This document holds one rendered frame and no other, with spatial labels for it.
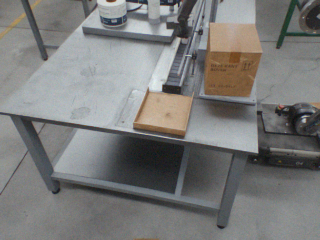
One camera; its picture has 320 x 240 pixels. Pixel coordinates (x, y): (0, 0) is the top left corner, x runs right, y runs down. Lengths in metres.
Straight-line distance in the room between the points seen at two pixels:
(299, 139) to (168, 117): 1.20
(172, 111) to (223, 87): 0.30
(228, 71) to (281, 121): 1.04
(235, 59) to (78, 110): 0.85
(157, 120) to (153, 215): 0.84
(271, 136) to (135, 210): 1.14
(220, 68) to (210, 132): 0.33
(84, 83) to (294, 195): 1.64
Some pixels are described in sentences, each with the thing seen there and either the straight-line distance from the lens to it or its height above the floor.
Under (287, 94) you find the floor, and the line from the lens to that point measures 3.15.
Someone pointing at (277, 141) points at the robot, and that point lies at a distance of 2.27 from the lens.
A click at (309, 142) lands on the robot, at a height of 0.24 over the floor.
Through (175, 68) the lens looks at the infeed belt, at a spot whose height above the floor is 0.88.
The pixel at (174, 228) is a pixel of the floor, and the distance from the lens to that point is 2.01.
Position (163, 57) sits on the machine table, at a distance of 1.90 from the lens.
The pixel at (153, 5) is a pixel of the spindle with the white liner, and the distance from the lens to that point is 2.16.
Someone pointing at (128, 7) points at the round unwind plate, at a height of 0.89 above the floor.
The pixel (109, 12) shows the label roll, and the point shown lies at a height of 0.99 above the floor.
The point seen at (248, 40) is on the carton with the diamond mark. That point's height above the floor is 1.12.
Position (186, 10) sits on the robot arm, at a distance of 1.63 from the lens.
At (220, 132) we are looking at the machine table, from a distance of 1.39.
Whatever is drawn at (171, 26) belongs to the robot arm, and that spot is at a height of 1.07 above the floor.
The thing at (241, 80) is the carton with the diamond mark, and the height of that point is 0.96.
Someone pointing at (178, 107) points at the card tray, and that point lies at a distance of 1.49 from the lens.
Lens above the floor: 1.82
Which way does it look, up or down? 44 degrees down
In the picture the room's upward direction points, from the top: 1 degrees counter-clockwise
